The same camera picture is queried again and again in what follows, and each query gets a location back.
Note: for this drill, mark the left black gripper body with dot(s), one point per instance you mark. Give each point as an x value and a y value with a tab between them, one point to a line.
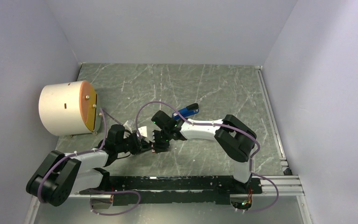
130	143

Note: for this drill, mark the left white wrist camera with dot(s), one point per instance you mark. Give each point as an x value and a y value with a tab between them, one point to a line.
129	124

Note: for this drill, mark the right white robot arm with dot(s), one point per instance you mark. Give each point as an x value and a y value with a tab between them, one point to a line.
234	137

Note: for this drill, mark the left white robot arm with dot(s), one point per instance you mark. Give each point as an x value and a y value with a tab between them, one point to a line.
62	174

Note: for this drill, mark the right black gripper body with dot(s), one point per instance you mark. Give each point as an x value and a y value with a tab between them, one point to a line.
161	134

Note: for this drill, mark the blue stapler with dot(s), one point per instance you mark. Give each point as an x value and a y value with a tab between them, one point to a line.
187	111

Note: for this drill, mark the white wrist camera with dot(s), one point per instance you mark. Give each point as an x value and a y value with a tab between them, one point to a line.
143	131
129	124

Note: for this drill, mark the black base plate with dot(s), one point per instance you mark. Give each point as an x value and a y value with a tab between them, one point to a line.
180	189

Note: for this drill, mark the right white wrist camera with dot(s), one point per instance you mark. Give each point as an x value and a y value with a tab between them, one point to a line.
143	131

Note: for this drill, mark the cream cylindrical drum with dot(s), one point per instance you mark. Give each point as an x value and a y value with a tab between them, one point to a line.
70	108

